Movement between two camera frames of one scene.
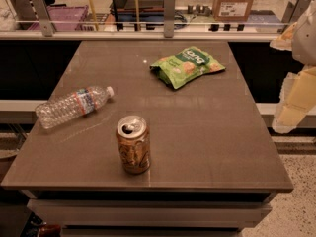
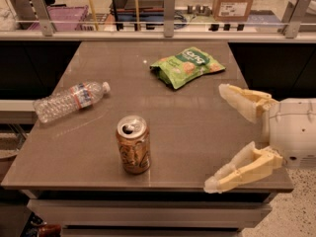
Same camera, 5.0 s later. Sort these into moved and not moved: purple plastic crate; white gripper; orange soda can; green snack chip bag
Moved: white gripper
Not moved: green snack chip bag; purple plastic crate; orange soda can
